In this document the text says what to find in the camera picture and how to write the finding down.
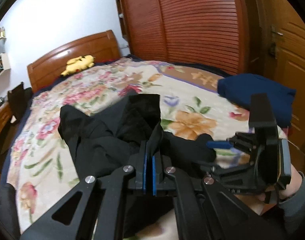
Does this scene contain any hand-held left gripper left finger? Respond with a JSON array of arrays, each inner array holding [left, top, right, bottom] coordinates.
[[20, 141, 147, 240]]

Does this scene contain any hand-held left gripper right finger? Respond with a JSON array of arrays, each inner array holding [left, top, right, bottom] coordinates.
[[152, 150, 283, 240]]

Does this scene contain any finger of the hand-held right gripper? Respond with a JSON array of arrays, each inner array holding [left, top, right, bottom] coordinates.
[[206, 132, 255, 153], [209, 162, 255, 186]]

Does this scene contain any black coat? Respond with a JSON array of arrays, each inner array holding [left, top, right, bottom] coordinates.
[[58, 94, 217, 238]]

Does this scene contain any person's right forearm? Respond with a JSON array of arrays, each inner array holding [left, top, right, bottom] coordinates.
[[277, 175, 305, 236]]

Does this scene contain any person's right hand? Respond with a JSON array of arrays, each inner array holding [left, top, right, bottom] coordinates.
[[277, 166, 305, 201]]

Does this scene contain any folded navy blue garment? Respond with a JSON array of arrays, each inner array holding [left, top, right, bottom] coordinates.
[[217, 73, 297, 128]]

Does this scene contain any wooden door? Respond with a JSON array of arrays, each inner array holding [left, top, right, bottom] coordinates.
[[252, 0, 305, 156]]

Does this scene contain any floral bedspread bed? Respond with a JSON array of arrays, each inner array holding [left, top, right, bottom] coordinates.
[[6, 57, 288, 233]]

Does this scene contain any wooden louvered wardrobe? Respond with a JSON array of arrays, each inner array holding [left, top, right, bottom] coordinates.
[[114, 0, 251, 76]]

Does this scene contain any yellow plush toy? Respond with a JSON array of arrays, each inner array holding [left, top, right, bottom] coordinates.
[[60, 54, 95, 77]]

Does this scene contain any wooden bed headboard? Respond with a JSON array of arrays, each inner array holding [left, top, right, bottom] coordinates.
[[27, 29, 122, 93]]

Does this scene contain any dark grey cloth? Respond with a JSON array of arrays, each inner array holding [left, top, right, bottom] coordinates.
[[0, 182, 21, 240]]

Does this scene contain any black bag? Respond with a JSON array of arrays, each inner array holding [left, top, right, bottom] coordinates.
[[7, 81, 33, 125]]

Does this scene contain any wooden desk cabinet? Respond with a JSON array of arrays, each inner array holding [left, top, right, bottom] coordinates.
[[0, 102, 13, 176]]

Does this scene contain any metal door handle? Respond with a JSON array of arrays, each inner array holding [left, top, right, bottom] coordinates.
[[268, 25, 284, 56]]

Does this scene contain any white wall shelf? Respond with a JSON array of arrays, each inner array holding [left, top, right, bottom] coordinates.
[[0, 26, 12, 87]]

